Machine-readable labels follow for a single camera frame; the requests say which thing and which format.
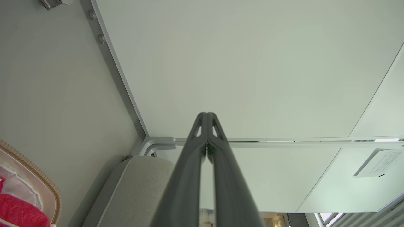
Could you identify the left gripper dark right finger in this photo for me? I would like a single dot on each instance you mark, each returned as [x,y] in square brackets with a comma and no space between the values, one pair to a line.
[230,189]

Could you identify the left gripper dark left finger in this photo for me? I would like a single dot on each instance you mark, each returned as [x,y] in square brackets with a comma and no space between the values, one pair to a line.
[183,189]

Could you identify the red shirt with white trim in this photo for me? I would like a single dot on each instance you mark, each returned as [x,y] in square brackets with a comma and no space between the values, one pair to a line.
[19,211]

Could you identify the grey fabric sofa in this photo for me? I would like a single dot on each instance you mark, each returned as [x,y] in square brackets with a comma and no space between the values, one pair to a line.
[135,189]

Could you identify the white basket with woven rim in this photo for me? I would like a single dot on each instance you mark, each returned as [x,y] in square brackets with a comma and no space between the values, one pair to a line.
[47,186]

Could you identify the white window blinds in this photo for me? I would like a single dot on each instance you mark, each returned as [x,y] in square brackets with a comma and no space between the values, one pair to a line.
[372,217]

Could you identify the white paper notice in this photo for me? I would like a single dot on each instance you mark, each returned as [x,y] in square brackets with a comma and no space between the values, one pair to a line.
[378,162]

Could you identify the white fabric basket liner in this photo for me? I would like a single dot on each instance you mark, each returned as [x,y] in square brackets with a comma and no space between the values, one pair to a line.
[19,186]

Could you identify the round metal bolt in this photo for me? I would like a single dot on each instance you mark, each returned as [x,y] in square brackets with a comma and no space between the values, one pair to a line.
[92,14]
[101,38]

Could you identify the grey tubular metal frame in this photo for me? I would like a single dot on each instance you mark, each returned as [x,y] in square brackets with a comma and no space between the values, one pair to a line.
[154,145]

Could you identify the grey aluminium wall rail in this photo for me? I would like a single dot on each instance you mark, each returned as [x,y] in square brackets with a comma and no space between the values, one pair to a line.
[112,63]

